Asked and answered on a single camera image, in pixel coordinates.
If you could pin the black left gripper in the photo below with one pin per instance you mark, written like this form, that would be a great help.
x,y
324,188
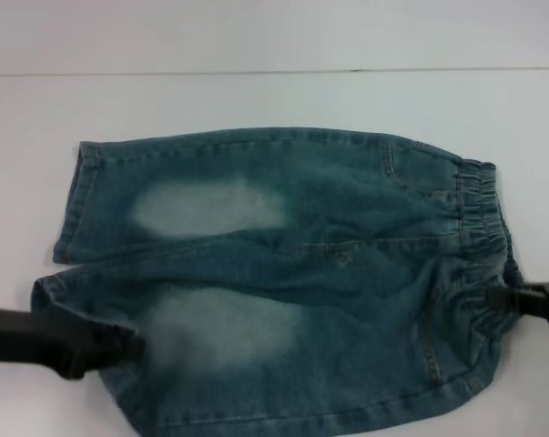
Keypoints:
x,y
28,337

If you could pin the blue denim shorts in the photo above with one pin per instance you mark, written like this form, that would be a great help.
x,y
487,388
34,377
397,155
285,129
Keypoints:
x,y
274,227

